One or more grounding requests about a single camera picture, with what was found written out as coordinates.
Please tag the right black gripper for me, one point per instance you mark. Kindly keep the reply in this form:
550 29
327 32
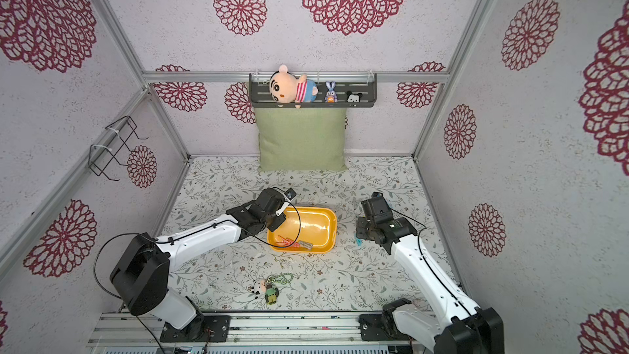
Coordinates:
364 229

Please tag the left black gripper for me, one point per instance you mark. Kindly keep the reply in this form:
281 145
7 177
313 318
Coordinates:
281 220

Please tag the yellow plastic storage box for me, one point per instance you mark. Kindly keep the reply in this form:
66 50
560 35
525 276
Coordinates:
315 225

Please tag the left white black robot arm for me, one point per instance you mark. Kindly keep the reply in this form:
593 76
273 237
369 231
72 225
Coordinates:
141 277

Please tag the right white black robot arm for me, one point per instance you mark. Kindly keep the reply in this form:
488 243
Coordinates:
455 323

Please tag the green square pillow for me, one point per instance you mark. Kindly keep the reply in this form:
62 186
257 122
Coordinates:
302 139

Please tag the black white mouse figure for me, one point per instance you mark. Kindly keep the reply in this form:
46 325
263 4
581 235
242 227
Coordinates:
353 98

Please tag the pink boy plush doll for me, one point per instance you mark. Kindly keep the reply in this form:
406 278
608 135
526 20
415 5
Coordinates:
286 88

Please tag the small blue bunny figure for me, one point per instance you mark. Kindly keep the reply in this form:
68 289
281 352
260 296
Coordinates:
331 95

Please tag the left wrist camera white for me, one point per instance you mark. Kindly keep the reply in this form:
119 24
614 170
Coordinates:
288 196

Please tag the cow plush keychain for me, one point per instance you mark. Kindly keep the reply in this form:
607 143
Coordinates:
258 289

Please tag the green toy keychain with chain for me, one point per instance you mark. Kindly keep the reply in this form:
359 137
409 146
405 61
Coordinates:
272 285

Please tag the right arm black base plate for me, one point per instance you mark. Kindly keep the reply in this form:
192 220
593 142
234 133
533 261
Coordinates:
400 324

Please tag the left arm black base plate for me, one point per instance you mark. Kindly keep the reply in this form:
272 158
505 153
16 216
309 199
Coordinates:
203 329

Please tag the dark metal wall shelf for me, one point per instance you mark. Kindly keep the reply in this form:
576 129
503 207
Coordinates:
366 84

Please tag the black wire wall rack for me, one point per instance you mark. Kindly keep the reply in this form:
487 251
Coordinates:
101 156

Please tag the aluminium front rail frame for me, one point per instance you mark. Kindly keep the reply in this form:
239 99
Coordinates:
249 332

